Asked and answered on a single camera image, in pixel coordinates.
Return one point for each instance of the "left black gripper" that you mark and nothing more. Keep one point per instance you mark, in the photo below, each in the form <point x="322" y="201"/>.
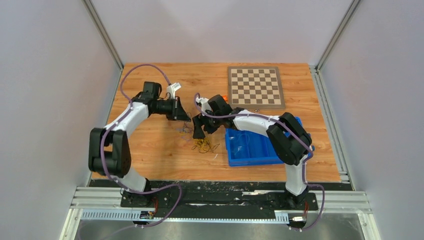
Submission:
<point x="177" y="112"/>

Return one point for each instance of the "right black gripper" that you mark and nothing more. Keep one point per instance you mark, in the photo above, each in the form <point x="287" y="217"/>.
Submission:
<point x="199" y="121"/>

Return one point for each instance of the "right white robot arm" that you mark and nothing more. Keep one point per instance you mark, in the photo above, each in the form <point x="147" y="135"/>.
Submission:
<point x="293" y="158"/>

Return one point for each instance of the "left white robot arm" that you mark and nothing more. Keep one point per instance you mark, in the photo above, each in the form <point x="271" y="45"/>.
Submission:
<point x="109" y="149"/>

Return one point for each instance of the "blue plastic divided bin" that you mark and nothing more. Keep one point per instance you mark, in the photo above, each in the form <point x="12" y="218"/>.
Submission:
<point x="247" y="143"/>

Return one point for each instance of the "wooden chessboard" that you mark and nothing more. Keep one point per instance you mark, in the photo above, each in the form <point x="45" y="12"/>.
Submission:
<point x="255" y="87"/>

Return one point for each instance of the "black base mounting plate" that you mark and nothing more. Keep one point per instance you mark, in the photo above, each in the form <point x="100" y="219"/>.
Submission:
<point x="244" y="200"/>

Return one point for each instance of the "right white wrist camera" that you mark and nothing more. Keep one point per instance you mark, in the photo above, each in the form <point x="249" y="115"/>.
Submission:
<point x="203" y="103"/>

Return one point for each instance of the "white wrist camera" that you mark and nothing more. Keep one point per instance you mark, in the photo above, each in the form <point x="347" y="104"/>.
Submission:
<point x="203" y="103"/>
<point x="172" y="90"/>

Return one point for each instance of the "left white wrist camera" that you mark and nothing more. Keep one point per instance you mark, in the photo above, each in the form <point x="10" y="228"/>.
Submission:
<point x="172" y="90"/>

